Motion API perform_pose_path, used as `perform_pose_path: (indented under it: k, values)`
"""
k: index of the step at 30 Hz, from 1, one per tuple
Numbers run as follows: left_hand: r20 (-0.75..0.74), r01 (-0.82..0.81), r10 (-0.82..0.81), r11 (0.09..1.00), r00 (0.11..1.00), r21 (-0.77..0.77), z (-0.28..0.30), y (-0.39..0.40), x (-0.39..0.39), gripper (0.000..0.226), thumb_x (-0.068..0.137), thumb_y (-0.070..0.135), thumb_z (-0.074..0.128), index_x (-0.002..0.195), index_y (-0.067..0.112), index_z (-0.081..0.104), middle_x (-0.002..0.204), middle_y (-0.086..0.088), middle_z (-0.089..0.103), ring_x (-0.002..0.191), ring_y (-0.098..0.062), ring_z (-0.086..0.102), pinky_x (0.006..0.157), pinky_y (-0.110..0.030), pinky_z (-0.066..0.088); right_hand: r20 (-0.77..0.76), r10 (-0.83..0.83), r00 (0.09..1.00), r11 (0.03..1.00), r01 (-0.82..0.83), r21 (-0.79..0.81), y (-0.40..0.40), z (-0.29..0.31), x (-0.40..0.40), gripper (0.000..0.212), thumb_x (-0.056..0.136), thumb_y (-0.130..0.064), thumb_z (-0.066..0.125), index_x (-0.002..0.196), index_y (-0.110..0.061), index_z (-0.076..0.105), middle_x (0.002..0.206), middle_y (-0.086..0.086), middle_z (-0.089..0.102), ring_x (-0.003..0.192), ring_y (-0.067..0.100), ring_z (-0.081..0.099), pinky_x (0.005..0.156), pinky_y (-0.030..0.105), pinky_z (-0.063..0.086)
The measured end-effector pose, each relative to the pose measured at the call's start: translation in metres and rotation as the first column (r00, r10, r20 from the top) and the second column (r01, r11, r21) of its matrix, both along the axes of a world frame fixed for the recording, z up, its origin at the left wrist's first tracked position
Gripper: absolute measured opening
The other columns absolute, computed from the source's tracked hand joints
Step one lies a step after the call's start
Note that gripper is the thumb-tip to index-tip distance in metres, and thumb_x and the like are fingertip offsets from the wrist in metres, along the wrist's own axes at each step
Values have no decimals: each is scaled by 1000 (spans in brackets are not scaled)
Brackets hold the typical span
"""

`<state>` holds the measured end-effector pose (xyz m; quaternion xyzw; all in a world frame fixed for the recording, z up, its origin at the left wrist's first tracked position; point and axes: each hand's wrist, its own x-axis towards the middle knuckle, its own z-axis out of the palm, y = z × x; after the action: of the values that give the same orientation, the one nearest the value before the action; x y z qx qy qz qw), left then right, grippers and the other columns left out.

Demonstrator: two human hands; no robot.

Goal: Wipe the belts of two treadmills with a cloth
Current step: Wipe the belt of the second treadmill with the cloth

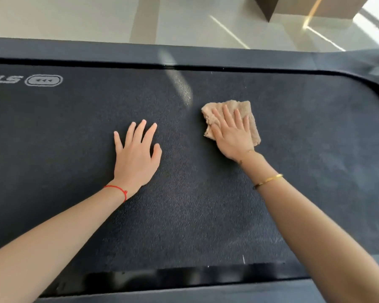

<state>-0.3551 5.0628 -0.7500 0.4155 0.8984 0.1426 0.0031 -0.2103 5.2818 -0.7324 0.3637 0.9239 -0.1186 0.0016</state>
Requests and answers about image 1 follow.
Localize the person's left hand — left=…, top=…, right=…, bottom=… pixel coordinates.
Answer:
left=113, top=119, right=163, bottom=199

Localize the person's right hand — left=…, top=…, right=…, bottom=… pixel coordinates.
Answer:
left=210, top=105, right=257, bottom=164

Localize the beige cleaning cloth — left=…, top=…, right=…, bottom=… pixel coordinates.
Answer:
left=201, top=100, right=262, bottom=147

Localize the black treadmill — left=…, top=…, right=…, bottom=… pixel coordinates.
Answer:
left=0, top=37, right=379, bottom=303

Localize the person's left forearm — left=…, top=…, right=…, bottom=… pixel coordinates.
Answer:
left=0, top=186, right=128, bottom=303

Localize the person's right forearm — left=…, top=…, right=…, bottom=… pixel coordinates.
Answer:
left=240, top=150, right=379, bottom=303

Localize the gold bangle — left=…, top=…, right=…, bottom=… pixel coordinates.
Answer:
left=252, top=173, right=284, bottom=190

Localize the brown wooden column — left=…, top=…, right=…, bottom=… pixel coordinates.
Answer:
left=252, top=0, right=372, bottom=22

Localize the red string bracelet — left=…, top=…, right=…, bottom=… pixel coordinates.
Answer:
left=103, top=184, right=128, bottom=203

